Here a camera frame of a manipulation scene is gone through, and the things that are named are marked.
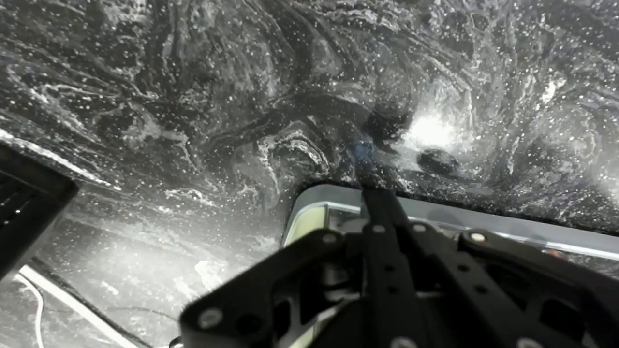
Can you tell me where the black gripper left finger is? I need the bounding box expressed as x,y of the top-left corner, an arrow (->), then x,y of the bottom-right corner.
177,124 -> 396,348

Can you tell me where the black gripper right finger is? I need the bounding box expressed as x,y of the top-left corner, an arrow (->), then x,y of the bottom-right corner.
369,128 -> 619,348

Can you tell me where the cream and chrome toaster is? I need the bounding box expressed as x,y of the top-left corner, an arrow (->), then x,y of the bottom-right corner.
280,182 -> 619,263

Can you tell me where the black pop-up outlet box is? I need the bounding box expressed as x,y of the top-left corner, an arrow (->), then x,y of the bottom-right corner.
0,143 -> 82,282

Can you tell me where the thin white cable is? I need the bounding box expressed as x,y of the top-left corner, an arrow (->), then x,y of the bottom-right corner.
11,274 -> 48,348

